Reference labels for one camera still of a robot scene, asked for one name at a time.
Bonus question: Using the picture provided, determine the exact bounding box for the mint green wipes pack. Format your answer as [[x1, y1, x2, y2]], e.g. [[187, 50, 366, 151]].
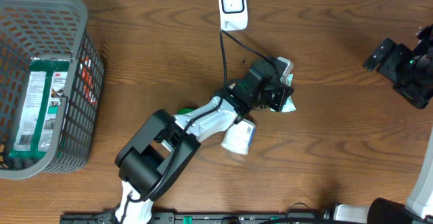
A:
[[269, 74, 296, 113]]

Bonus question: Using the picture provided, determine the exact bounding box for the white cotton swab tub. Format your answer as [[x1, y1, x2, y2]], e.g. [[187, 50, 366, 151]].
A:
[[221, 119, 256, 155]]

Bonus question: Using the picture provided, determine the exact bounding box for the green lid jar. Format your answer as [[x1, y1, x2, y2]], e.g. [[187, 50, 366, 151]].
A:
[[177, 108, 194, 114]]

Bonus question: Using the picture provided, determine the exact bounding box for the red box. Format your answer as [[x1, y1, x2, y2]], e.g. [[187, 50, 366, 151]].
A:
[[80, 56, 97, 106]]

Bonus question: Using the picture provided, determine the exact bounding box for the green 3M gloves package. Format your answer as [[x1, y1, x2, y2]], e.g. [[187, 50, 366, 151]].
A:
[[9, 60, 70, 159]]

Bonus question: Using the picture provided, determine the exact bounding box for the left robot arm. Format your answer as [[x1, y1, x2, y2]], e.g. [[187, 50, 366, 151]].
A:
[[114, 57, 294, 223]]

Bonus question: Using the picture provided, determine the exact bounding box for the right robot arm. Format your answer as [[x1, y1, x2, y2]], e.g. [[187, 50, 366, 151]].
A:
[[323, 25, 432, 224]]

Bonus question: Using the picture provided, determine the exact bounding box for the white barcode scanner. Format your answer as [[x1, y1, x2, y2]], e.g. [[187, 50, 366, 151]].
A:
[[219, 0, 248, 32]]

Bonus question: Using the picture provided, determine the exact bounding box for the grey plastic shopping basket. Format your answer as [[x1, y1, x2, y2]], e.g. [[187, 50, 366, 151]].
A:
[[1, 0, 105, 180]]

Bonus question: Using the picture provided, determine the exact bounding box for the black left camera cable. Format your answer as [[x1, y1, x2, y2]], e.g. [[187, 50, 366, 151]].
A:
[[120, 29, 277, 224]]

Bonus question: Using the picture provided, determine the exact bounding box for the black mounting rail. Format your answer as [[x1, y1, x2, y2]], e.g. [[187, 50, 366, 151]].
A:
[[60, 211, 319, 224]]

